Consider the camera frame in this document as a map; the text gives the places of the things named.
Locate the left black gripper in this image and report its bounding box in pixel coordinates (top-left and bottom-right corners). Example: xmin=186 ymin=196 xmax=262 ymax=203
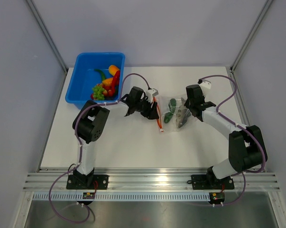
xmin=135 ymin=96 xmax=159 ymax=120

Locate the grey fake fish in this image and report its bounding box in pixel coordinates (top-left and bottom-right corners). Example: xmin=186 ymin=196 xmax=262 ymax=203
xmin=176 ymin=97 xmax=191 ymax=129

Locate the dark green fake leaf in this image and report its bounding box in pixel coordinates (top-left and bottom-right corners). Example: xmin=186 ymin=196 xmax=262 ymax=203
xmin=168 ymin=98 xmax=176 ymax=114

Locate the clear zip top bag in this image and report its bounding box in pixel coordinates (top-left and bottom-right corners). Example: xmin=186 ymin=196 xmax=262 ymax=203
xmin=157 ymin=94 xmax=197 ymax=133

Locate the red fake strawberry bunch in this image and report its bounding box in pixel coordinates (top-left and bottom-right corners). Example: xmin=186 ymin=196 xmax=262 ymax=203
xmin=90 ymin=84 xmax=115 ymax=101

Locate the red fake chili pepper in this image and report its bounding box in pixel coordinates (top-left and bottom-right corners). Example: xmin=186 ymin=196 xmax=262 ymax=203
xmin=111 ymin=70 xmax=120 ymax=93

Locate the green fake lettuce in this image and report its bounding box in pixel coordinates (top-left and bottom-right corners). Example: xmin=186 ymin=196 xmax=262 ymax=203
xmin=92 ymin=85 xmax=105 ymax=101

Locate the yellow orange fake mango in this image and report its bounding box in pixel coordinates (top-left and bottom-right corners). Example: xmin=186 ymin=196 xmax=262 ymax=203
xmin=108 ymin=65 xmax=120 ymax=76

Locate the green fake chili pepper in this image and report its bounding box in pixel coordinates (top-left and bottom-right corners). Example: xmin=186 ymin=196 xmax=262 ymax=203
xmin=94 ymin=69 xmax=106 ymax=81

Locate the green fake cucumber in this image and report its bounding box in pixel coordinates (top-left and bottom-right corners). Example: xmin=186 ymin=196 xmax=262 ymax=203
xmin=164 ymin=112 xmax=174 ymax=124

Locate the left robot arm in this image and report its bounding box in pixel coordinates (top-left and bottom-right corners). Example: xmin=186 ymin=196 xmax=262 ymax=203
xmin=66 ymin=86 xmax=159 ymax=190

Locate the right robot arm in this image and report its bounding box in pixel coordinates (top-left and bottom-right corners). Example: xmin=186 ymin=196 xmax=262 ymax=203
xmin=185 ymin=81 xmax=268 ymax=190

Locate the blue plastic bin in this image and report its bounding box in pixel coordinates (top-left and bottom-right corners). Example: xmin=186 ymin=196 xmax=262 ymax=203
xmin=65 ymin=52 xmax=125 ymax=109

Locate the right small circuit board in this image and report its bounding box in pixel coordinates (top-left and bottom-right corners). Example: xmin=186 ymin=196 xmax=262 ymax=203
xmin=210 ymin=192 xmax=225 ymax=204

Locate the small circuit board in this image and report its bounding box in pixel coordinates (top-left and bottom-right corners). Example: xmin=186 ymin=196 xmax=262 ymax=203
xmin=210 ymin=192 xmax=225 ymax=204
xmin=83 ymin=192 xmax=95 ymax=199

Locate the left small circuit board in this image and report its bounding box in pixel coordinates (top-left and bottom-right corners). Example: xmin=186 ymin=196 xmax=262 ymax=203
xmin=83 ymin=192 xmax=95 ymax=199

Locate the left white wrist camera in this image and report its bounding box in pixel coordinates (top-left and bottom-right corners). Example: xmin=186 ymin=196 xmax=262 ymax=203
xmin=146 ymin=88 xmax=158 ymax=103

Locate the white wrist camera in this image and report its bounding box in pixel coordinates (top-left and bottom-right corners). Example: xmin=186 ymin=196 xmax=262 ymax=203
xmin=198 ymin=79 xmax=212 ymax=91
xmin=146 ymin=88 xmax=158 ymax=103

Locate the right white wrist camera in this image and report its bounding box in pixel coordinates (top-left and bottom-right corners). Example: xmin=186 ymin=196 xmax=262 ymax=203
xmin=198 ymin=79 xmax=212 ymax=91

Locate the right side aluminium rail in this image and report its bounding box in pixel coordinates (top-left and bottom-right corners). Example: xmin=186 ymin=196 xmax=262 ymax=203
xmin=227 ymin=66 xmax=266 ymax=172

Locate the aluminium rail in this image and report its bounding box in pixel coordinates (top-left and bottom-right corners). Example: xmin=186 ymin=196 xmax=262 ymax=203
xmin=227 ymin=66 xmax=266 ymax=172
xmin=23 ymin=168 xmax=280 ymax=192

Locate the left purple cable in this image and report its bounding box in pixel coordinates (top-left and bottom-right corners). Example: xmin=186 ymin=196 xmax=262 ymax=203
xmin=48 ymin=73 xmax=151 ymax=224

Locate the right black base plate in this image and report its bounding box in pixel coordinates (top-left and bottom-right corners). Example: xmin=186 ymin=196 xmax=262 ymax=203
xmin=187 ymin=174 xmax=235 ymax=190

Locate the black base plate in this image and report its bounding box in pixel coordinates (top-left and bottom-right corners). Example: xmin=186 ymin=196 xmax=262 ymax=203
xmin=187 ymin=174 xmax=235 ymax=190
xmin=66 ymin=174 xmax=109 ymax=190

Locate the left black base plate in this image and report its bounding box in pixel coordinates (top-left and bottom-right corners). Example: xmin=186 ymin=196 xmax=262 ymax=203
xmin=66 ymin=174 xmax=109 ymax=190

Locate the aluminium front rail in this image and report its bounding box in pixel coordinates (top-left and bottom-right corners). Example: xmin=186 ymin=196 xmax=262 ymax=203
xmin=23 ymin=168 xmax=280 ymax=192

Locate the right aluminium corner post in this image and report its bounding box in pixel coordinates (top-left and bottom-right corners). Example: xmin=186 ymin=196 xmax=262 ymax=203
xmin=230 ymin=0 xmax=274 ymax=74

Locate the aluminium corner post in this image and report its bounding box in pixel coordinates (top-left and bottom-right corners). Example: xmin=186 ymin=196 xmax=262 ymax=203
xmin=230 ymin=0 xmax=274 ymax=74
xmin=24 ymin=0 xmax=69 ymax=74

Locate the white slotted cable duct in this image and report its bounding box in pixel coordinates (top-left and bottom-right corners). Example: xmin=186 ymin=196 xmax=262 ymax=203
xmin=33 ymin=192 xmax=210 ymax=202

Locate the left aluminium corner post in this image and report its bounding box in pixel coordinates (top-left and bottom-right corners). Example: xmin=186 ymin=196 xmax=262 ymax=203
xmin=24 ymin=0 xmax=69 ymax=74

